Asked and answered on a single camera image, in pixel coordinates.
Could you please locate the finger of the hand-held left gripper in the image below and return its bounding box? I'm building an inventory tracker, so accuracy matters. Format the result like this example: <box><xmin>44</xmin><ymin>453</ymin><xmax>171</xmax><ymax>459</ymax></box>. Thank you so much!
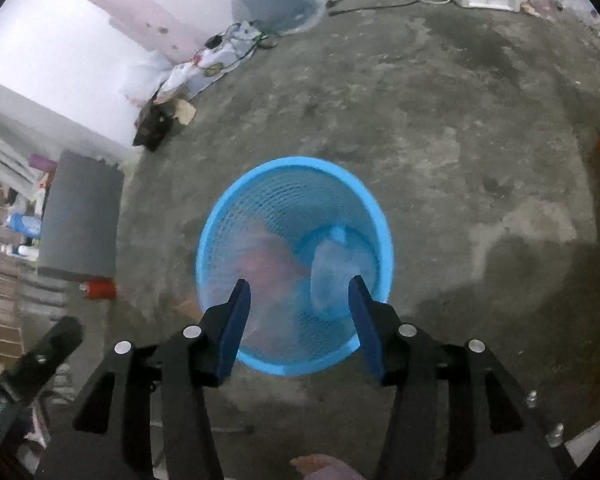
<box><xmin>7</xmin><ymin>316</ymin><xmax>84</xmax><ymax>392</ymax></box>

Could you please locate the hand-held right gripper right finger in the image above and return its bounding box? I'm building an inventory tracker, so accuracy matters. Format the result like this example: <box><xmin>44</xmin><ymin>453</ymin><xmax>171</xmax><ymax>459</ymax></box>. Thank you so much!
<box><xmin>348</xmin><ymin>275</ymin><xmax>578</xmax><ymax>480</ymax></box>

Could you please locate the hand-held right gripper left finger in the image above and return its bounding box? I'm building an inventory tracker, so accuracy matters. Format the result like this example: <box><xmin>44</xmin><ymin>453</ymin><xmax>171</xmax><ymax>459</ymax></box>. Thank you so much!
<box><xmin>35</xmin><ymin>279</ymin><xmax>251</xmax><ymax>480</ymax></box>

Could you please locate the blue mesh waste basket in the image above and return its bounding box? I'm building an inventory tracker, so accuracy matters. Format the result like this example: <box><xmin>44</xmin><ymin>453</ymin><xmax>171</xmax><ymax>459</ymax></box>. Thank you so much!
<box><xmin>195</xmin><ymin>156</ymin><xmax>394</xmax><ymax>377</ymax></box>

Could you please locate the pinkish plastic bag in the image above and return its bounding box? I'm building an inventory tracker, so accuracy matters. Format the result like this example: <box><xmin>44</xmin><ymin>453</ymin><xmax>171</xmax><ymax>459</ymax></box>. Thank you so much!
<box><xmin>237</xmin><ymin>230</ymin><xmax>311</xmax><ymax>341</ymax></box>

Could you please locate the red bottle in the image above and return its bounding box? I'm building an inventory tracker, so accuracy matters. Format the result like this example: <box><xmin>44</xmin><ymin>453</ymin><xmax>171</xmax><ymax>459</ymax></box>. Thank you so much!
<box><xmin>80</xmin><ymin>280</ymin><xmax>117</xmax><ymax>301</ymax></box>

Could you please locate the blue bottle white cap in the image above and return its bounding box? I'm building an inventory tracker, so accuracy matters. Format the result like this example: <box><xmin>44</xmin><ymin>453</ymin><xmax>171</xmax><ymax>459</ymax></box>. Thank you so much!
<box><xmin>7</xmin><ymin>212</ymin><xmax>43</xmax><ymax>238</ymax></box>

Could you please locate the grey cabinet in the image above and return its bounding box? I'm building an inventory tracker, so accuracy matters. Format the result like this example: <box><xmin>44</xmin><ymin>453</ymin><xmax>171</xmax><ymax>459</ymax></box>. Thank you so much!
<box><xmin>37</xmin><ymin>150</ymin><xmax>126</xmax><ymax>281</ymax></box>

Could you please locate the person's pink pants leg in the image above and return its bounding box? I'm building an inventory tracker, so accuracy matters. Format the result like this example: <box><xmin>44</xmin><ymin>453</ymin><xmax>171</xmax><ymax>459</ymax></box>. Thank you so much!
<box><xmin>290</xmin><ymin>454</ymin><xmax>366</xmax><ymax>480</ymax></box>

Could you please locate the cardboard piece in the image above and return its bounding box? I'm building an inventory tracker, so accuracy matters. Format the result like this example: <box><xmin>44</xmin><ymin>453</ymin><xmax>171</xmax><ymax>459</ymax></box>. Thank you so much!
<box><xmin>172</xmin><ymin>99</ymin><xmax>197</xmax><ymax>126</ymax></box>

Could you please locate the white plastic bag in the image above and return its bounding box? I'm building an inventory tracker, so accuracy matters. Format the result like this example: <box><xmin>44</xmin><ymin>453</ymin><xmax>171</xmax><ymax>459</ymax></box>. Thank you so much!
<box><xmin>120</xmin><ymin>52</ymin><xmax>176</xmax><ymax>108</ymax></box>

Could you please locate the printed floor cloth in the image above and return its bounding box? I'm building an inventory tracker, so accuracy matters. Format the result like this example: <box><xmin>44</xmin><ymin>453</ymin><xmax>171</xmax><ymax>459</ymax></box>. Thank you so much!
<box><xmin>157</xmin><ymin>22</ymin><xmax>263</xmax><ymax>103</ymax></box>

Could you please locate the pink rolled mat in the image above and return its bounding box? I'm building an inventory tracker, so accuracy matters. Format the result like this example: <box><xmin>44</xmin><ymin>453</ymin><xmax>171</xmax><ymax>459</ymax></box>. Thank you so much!
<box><xmin>80</xmin><ymin>0</ymin><xmax>211</xmax><ymax>56</ymax></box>

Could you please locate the black cable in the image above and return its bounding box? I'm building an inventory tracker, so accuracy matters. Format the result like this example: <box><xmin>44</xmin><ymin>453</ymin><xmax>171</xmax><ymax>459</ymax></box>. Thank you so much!
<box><xmin>326</xmin><ymin>0</ymin><xmax>451</xmax><ymax>17</ymax></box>

